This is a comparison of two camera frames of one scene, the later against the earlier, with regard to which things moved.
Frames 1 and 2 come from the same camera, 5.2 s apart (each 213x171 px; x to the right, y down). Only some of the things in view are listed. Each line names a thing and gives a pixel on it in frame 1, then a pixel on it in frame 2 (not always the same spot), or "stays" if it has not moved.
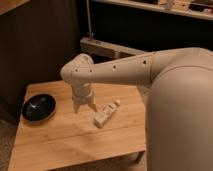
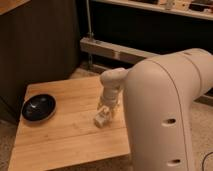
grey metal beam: (110, 49) stays
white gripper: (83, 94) -> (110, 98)
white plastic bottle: (102, 117) stays
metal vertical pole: (90, 33) stays
